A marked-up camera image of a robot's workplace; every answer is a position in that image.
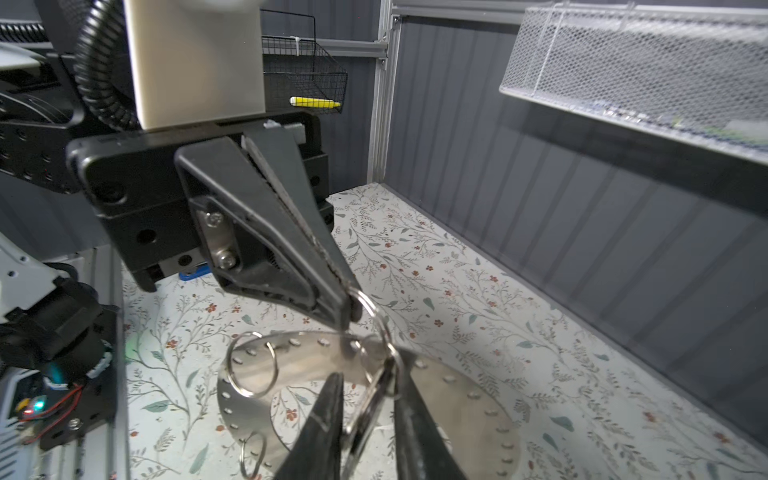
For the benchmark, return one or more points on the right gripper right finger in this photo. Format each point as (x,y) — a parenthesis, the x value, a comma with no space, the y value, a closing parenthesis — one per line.
(420,450)

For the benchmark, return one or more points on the black wire wall basket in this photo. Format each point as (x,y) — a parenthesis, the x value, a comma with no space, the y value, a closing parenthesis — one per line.
(295,64)

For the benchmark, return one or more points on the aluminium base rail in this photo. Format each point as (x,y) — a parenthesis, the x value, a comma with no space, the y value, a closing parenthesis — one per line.
(63,367)

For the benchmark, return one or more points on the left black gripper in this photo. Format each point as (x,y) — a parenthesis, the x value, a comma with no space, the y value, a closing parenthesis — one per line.
(254,204)

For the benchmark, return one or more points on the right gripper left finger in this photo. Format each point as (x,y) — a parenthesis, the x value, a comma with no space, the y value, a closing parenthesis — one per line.
(316,454)

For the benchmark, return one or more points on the yellow marker pen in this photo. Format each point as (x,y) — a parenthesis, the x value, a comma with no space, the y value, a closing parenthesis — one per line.
(314,103)

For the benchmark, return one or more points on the white wire mesh basket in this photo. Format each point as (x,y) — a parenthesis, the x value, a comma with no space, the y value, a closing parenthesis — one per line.
(695,75)

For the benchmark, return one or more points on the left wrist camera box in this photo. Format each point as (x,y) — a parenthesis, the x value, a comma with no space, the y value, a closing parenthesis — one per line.
(195,61)

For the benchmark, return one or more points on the perforated metal ring disc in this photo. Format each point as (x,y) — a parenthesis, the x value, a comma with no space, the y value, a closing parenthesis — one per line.
(268,385)

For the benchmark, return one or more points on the black head key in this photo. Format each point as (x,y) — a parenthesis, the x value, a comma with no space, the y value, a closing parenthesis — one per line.
(363,422)

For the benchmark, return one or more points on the blue object at table edge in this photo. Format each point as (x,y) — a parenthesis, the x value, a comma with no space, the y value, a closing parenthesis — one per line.
(199,271)

